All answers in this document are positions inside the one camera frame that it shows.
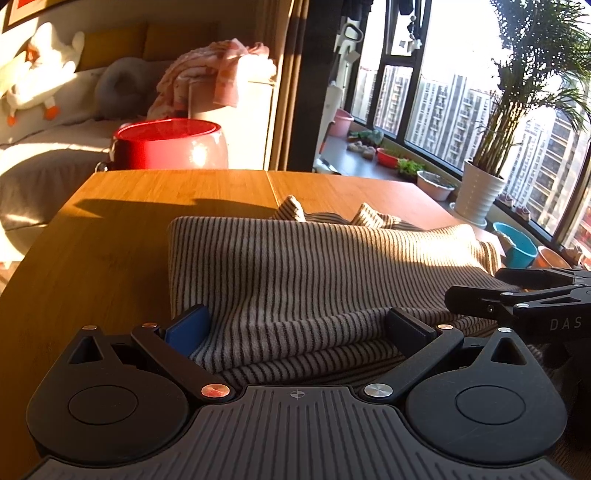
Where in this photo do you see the white goose plush toy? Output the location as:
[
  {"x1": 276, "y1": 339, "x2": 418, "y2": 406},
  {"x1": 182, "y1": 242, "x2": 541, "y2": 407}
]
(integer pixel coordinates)
[{"x1": 0, "y1": 22, "x2": 86, "y2": 127}]

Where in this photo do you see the striped beige knit garment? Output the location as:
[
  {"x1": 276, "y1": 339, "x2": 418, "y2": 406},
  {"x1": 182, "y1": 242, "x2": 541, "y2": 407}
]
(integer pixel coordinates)
[{"x1": 167, "y1": 195, "x2": 522, "y2": 386}]

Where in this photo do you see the framed wall picture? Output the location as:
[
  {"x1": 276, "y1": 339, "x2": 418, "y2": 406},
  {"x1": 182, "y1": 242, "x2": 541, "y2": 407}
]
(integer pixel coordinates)
[{"x1": 0, "y1": 0, "x2": 52, "y2": 34}]

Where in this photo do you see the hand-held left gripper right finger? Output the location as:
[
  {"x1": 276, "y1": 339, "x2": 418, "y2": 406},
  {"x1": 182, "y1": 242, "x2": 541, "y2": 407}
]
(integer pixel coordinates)
[{"x1": 362, "y1": 307, "x2": 533, "y2": 400}]

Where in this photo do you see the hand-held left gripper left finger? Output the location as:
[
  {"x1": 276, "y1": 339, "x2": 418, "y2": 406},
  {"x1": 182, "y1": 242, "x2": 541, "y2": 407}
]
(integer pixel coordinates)
[{"x1": 68, "y1": 304, "x2": 232, "y2": 401}]

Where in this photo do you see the red round bucket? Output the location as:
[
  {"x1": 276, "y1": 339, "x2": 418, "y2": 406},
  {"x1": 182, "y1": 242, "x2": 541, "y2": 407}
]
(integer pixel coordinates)
[{"x1": 110, "y1": 118, "x2": 229, "y2": 171}]

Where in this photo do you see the white cabinet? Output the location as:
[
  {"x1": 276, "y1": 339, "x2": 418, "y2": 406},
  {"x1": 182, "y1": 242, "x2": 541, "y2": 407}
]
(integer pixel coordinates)
[{"x1": 187, "y1": 55, "x2": 278, "y2": 171}]

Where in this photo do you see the pink plastic bucket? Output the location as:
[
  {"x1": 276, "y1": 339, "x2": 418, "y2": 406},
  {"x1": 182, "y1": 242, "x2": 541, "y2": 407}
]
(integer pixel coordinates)
[{"x1": 328, "y1": 108, "x2": 354, "y2": 138}]

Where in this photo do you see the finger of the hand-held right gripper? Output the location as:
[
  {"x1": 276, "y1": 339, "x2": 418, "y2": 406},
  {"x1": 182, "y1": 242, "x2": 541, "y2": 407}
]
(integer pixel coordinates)
[
  {"x1": 445, "y1": 285, "x2": 591, "y2": 326},
  {"x1": 495, "y1": 268, "x2": 591, "y2": 291}
]

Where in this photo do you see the white plastic basin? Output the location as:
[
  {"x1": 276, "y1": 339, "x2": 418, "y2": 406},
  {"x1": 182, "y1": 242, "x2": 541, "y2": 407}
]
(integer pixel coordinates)
[{"x1": 416, "y1": 170, "x2": 456, "y2": 202}]

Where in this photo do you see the green palm plant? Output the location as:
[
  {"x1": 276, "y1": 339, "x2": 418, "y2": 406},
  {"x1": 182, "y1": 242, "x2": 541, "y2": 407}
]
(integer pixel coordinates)
[{"x1": 471, "y1": 0, "x2": 591, "y2": 178}]

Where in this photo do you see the pink patterned blanket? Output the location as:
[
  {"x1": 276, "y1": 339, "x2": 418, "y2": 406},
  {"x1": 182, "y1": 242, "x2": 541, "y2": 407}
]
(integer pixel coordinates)
[{"x1": 147, "y1": 40, "x2": 271, "y2": 120}]

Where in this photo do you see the orange plastic pot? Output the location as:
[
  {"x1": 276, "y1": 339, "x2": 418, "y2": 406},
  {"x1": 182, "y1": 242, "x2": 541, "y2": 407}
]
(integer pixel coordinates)
[{"x1": 534, "y1": 246, "x2": 574, "y2": 271}]

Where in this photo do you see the beige curtain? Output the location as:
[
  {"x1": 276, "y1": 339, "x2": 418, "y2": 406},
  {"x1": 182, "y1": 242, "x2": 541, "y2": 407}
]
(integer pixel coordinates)
[{"x1": 217, "y1": 0, "x2": 311, "y2": 171}]

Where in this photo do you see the white ribbed plant pot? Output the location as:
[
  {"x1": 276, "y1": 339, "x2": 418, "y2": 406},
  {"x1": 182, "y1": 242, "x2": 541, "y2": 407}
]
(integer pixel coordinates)
[{"x1": 455, "y1": 159, "x2": 508, "y2": 227}]

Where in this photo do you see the yellow cushion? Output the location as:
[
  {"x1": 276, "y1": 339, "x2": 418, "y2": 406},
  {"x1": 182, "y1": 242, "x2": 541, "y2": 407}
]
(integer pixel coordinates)
[
  {"x1": 76, "y1": 23, "x2": 148, "y2": 72},
  {"x1": 143, "y1": 19, "x2": 221, "y2": 63}
]

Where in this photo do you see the small green seedling tray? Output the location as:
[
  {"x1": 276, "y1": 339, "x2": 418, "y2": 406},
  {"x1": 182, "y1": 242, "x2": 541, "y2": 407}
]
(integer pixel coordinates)
[{"x1": 397, "y1": 158, "x2": 426, "y2": 179}]

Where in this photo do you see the grey sofa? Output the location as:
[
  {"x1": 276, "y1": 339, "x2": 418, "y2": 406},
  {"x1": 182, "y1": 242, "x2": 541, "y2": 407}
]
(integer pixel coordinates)
[{"x1": 0, "y1": 65, "x2": 190, "y2": 234}]

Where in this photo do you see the blue plastic basin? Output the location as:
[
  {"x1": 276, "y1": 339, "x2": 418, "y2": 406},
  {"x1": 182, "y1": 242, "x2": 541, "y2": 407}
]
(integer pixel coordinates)
[{"x1": 492, "y1": 222, "x2": 539, "y2": 269}]

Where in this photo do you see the grey ring pillow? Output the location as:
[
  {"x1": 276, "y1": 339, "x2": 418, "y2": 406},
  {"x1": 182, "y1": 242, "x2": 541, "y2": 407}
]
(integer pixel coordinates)
[{"x1": 95, "y1": 58, "x2": 161, "y2": 121}]

